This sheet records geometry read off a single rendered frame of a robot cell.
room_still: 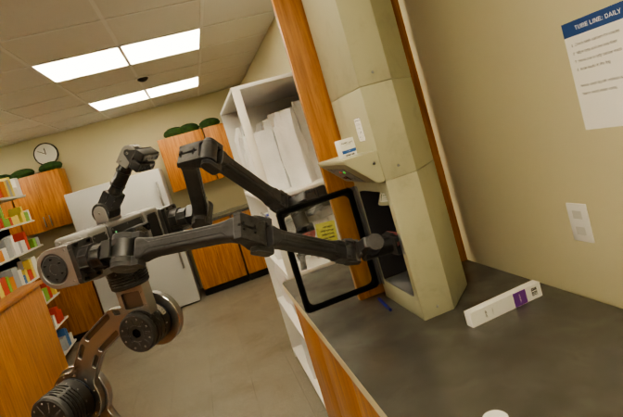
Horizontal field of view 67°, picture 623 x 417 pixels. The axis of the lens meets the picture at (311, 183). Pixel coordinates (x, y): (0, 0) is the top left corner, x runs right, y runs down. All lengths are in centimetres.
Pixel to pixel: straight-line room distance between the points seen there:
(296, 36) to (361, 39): 40
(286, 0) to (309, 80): 30
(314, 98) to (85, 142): 552
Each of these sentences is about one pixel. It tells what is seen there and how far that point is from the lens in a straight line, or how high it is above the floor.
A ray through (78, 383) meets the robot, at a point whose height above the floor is 95.
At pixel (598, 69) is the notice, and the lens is 136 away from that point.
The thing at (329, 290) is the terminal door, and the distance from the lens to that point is 181.
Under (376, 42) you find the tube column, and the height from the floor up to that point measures 183.
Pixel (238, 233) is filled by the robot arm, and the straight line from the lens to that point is 129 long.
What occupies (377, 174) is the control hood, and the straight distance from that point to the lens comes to 149.
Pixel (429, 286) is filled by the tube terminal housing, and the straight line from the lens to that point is 161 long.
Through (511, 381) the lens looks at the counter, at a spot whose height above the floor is 94.
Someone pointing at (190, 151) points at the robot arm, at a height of 167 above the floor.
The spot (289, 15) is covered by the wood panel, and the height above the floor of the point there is 207.
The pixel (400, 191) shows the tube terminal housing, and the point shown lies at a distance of 152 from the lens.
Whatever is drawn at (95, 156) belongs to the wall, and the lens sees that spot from 707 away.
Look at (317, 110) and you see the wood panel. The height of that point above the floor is 170.
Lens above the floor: 160
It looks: 5 degrees down
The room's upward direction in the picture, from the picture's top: 16 degrees counter-clockwise
